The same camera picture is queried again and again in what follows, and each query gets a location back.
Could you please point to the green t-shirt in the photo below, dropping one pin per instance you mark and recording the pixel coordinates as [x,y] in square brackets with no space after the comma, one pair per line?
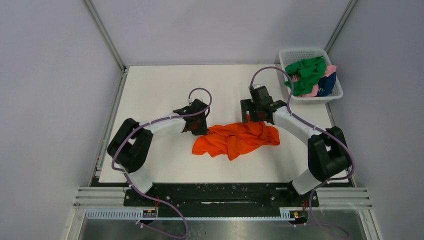
[314,66]

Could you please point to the navy blue t-shirt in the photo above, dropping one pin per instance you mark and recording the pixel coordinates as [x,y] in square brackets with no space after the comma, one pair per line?
[326,85]

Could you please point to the orange t-shirt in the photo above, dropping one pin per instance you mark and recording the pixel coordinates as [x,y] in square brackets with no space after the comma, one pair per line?
[235,139]

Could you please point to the aluminium frame rail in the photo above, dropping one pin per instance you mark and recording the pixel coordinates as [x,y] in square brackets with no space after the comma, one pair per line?
[328,197]

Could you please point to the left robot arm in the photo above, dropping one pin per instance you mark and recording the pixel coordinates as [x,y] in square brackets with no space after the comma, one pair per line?
[130,145]

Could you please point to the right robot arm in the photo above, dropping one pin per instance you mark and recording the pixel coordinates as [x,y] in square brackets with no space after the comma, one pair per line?
[327,153]

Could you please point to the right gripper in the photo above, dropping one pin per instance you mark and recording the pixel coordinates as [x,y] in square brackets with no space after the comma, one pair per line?
[247,105]

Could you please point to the pink t-shirt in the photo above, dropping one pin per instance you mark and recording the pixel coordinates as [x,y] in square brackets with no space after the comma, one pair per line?
[329,69]

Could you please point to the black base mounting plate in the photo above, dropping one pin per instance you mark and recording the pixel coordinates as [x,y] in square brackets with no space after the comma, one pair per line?
[230,199]

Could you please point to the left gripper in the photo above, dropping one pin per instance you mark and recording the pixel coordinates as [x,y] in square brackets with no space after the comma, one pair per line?
[203,130]

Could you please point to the white cable duct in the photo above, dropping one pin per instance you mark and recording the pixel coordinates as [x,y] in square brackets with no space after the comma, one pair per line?
[141,214]

